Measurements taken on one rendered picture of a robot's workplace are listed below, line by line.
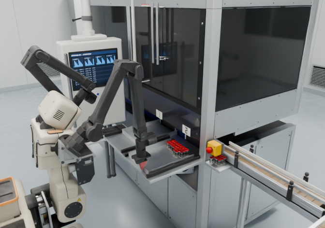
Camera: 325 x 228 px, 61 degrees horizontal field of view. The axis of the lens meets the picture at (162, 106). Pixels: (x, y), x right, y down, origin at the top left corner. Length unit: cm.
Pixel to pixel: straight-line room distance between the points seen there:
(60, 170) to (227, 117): 104
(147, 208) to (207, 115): 139
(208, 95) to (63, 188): 96
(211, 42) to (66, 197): 117
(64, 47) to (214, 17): 118
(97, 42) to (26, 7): 456
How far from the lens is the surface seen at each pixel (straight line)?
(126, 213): 276
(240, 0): 168
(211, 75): 160
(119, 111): 251
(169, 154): 186
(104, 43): 232
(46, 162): 158
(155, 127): 224
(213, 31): 155
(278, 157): 251
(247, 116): 196
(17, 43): 678
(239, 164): 176
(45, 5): 683
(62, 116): 148
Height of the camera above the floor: 184
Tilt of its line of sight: 21 degrees down
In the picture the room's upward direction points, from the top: straight up
